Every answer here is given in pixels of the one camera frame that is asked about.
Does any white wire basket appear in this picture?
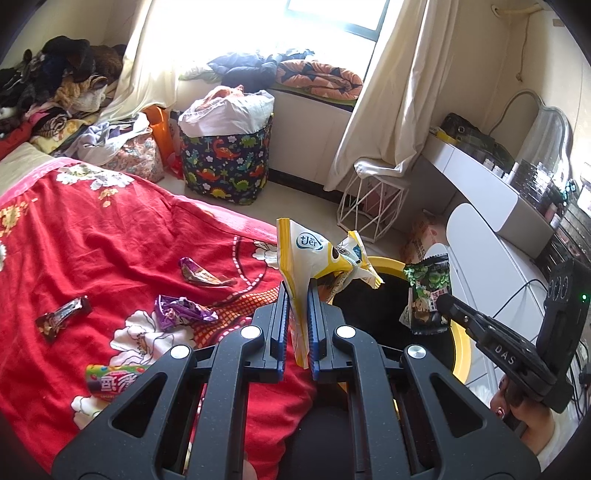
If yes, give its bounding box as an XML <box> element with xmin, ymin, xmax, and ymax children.
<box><xmin>336</xmin><ymin>159</ymin><xmax>411</xmax><ymax>245</ymax></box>

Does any white dressing table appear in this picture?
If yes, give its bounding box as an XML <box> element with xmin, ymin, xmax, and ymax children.
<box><xmin>425</xmin><ymin>131</ymin><xmax>561</xmax><ymax>259</ymax></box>

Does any yellow white snack bag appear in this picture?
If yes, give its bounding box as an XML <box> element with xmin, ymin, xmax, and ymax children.
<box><xmin>276</xmin><ymin>217</ymin><xmax>385</xmax><ymax>370</ymax></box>

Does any cardboard box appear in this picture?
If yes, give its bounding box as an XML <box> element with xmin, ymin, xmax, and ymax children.
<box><xmin>399</xmin><ymin>210</ymin><xmax>448</xmax><ymax>261</ymax></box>

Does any black bag on table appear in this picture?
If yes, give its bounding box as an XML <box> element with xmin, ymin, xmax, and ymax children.
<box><xmin>436</xmin><ymin>113</ymin><xmax>515</xmax><ymax>171</ymax></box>

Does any dinosaur print laundry basket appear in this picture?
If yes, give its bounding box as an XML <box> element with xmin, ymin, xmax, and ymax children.
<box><xmin>179</xmin><ymin>115</ymin><xmax>274</xmax><ymax>206</ymax></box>

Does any wavy frame mirror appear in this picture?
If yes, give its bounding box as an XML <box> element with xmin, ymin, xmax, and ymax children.
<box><xmin>496</xmin><ymin>90</ymin><xmax>573</xmax><ymax>185</ymax></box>

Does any pink floral cloth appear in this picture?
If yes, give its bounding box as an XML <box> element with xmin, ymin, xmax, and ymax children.
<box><xmin>99</xmin><ymin>131</ymin><xmax>167</xmax><ymax>183</ymax></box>

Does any beige pillow towel pink band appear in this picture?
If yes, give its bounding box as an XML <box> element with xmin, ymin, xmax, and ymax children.
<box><xmin>0</xmin><ymin>143</ymin><xmax>58</xmax><ymax>199</ymax></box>

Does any flat purple wrapper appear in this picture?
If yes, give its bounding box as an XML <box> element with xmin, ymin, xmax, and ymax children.
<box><xmin>179</xmin><ymin>257</ymin><xmax>238</xmax><ymax>288</ymax></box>

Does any green snack packet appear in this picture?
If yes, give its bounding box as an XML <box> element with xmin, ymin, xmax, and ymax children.
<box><xmin>399</xmin><ymin>255</ymin><xmax>452</xmax><ymax>335</ymax></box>

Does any lavender white cloth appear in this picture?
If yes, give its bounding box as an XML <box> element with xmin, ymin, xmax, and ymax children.
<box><xmin>69</xmin><ymin>113</ymin><xmax>151</xmax><ymax>162</ymax></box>

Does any dark blue jacket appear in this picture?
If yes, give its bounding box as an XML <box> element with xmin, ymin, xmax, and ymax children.
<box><xmin>208</xmin><ymin>52</ymin><xmax>296</xmax><ymax>88</ymax></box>

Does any orange bag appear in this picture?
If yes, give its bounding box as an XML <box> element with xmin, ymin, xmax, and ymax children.
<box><xmin>143</xmin><ymin>105</ymin><xmax>178</xmax><ymax>162</ymax></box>

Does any cream curtain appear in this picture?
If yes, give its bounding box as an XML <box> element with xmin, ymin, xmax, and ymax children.
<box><xmin>323</xmin><ymin>0</ymin><xmax>446</xmax><ymax>192</ymax></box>
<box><xmin>99</xmin><ymin>0</ymin><xmax>208</xmax><ymax>123</ymax></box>

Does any orange black quilt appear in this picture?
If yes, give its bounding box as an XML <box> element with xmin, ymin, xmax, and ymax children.
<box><xmin>277</xmin><ymin>59</ymin><xmax>365</xmax><ymax>101</ymax></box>

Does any colourful candy wrapper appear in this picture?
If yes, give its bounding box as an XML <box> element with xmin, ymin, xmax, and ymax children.
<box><xmin>85</xmin><ymin>364</ymin><xmax>153</xmax><ymax>400</ymax></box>

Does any brown chocolate wrapper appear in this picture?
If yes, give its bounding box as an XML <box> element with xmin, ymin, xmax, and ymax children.
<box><xmin>35</xmin><ymin>296</ymin><xmax>93</xmax><ymax>342</ymax></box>

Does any row of cosmetics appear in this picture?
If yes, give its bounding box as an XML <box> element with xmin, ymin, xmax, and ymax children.
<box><xmin>508</xmin><ymin>159</ymin><xmax>591</xmax><ymax>278</ymax></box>

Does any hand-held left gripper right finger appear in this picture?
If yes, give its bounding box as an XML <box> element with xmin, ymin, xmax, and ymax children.
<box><xmin>307</xmin><ymin>281</ymin><xmax>541</xmax><ymax>480</ymax></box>

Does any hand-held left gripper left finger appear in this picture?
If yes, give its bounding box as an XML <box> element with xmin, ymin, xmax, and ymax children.
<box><xmin>51</xmin><ymin>281</ymin><xmax>291</xmax><ymax>480</ymax></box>

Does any white rounded chair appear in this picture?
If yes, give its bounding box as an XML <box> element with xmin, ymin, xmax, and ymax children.
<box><xmin>422</xmin><ymin>203</ymin><xmax>552</xmax><ymax>393</ymax></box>

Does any yellow rimmed trash bin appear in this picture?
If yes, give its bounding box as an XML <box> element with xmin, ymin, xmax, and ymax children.
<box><xmin>330</xmin><ymin>256</ymin><xmax>472</xmax><ymax>384</ymax></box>

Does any black cable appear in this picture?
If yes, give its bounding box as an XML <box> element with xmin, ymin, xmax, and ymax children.
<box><xmin>499</xmin><ymin>277</ymin><xmax>550</xmax><ymax>315</ymax></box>

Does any person's right hand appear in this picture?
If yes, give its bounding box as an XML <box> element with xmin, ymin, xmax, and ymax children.
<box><xmin>489</xmin><ymin>376</ymin><xmax>555</xmax><ymax>462</ymax></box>

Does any pile of clothes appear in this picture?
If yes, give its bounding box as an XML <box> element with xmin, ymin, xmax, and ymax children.
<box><xmin>0</xmin><ymin>36</ymin><xmax>127</xmax><ymax>139</ymax></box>

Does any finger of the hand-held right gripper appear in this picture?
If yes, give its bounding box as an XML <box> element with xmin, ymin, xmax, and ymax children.
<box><xmin>436</xmin><ymin>294</ymin><xmax>481</xmax><ymax>337</ymax></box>

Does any red floral blanket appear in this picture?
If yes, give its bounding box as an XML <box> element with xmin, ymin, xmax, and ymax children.
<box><xmin>0</xmin><ymin>157</ymin><xmax>319</xmax><ymax>474</ymax></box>

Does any crumpled purple wrapper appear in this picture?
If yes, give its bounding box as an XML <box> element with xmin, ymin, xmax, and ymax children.
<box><xmin>154</xmin><ymin>294</ymin><xmax>219</xmax><ymax>332</ymax></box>

